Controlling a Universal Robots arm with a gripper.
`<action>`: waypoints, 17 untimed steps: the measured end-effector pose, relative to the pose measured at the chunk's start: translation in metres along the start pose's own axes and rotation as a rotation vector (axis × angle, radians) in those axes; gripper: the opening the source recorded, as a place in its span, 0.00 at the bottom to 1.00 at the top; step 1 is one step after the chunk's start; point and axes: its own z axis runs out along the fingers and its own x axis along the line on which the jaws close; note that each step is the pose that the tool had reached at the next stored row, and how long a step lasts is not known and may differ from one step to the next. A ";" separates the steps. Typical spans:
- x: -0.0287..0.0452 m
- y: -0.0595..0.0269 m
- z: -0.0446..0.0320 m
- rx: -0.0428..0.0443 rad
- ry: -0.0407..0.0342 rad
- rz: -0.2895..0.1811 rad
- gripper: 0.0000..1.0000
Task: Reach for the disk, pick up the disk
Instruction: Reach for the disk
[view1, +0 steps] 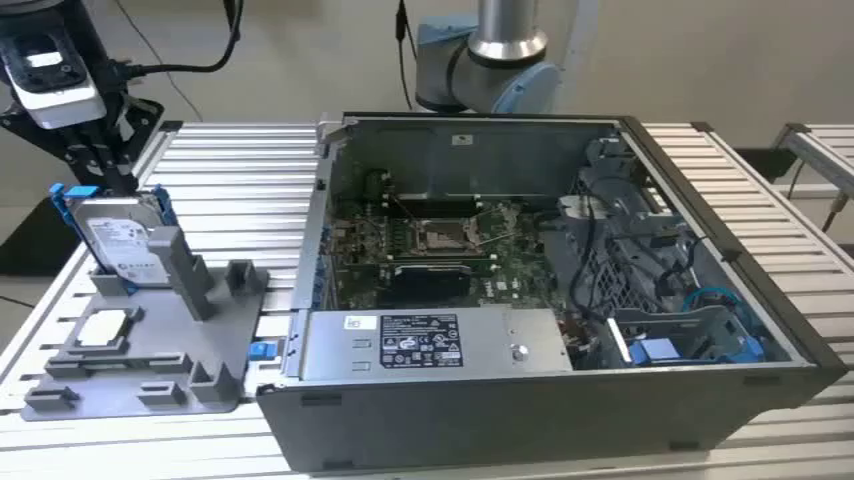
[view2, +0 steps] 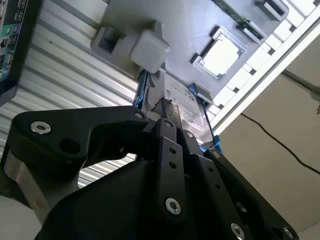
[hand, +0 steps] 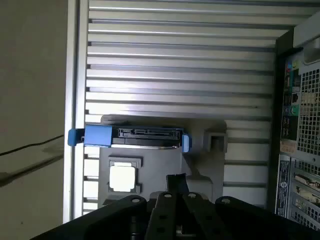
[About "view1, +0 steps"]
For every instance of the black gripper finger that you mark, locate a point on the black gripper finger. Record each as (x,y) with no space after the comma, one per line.
(74,150)
(144,125)

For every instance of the hard disk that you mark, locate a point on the hard disk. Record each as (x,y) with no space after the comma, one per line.
(121,235)

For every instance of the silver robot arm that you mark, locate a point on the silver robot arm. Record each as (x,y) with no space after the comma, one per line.
(508,25)

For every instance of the disk bay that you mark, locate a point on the disk bay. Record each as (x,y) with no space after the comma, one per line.
(668,320)

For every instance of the silver CPU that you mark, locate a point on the silver CPU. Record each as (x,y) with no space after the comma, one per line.
(104,327)

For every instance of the grey parts rack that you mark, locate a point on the grey parts rack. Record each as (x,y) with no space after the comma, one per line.
(168,340)

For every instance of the blue case latch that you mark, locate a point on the blue case latch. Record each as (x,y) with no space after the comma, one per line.
(261,350)

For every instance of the CPU socket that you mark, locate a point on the CPU socket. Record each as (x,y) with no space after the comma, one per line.
(444,237)

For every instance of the silver power supply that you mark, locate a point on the silver power supply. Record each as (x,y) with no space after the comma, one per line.
(334,350)

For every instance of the black heatsink block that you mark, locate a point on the black heatsink block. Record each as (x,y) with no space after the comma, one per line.
(430,287)

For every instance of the locking lever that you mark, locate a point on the locking lever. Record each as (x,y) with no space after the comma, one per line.
(501,235)

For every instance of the green motherboard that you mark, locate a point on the green motherboard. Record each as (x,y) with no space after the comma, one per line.
(514,280)

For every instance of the black open PC case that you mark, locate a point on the black open PC case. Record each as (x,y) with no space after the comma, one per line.
(468,425)

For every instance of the black box on floor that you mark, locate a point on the black box on floor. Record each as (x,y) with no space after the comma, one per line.
(764,165)

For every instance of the metal slat side table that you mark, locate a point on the metal slat side table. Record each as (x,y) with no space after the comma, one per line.
(821,145)

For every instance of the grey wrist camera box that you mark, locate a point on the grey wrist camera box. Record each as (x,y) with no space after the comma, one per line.
(61,100)

